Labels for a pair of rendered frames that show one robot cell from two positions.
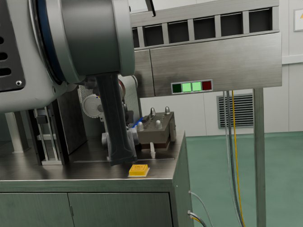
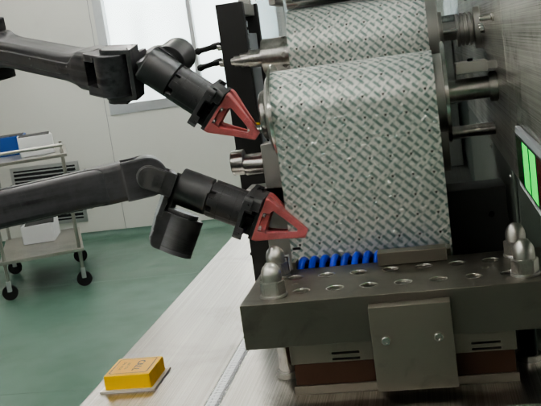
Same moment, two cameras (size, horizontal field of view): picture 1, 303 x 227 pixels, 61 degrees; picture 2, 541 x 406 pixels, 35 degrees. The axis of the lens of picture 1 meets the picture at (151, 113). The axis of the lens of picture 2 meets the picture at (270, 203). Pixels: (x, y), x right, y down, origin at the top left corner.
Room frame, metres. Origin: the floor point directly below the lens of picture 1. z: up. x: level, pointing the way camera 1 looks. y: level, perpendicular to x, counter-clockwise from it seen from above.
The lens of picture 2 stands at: (1.26, -1.12, 1.34)
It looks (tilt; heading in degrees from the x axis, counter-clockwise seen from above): 10 degrees down; 88
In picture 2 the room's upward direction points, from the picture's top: 8 degrees counter-clockwise
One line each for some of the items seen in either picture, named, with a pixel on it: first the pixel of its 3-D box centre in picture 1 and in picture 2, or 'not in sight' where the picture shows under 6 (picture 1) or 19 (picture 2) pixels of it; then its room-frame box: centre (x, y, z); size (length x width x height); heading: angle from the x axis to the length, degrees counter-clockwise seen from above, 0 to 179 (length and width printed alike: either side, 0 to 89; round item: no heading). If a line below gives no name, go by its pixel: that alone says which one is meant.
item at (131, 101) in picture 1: (132, 110); (365, 202); (1.44, 0.10, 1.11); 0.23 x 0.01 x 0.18; 167
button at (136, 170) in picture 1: (138, 170); (134, 373); (1.08, 0.09, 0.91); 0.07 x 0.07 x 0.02; 77
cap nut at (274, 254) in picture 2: (140, 125); (275, 261); (1.30, 0.07, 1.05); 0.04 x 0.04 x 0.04
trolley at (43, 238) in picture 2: not in sight; (35, 209); (-0.11, 4.83, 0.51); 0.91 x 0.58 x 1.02; 101
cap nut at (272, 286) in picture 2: (158, 124); (271, 279); (1.29, -0.03, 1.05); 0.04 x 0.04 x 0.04
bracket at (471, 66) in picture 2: not in sight; (474, 64); (1.63, 0.12, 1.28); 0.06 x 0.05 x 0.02; 167
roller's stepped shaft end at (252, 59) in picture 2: not in sight; (247, 60); (1.32, 0.45, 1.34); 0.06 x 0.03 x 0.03; 167
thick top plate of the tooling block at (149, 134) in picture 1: (156, 125); (399, 296); (1.46, -0.02, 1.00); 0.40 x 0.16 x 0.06; 167
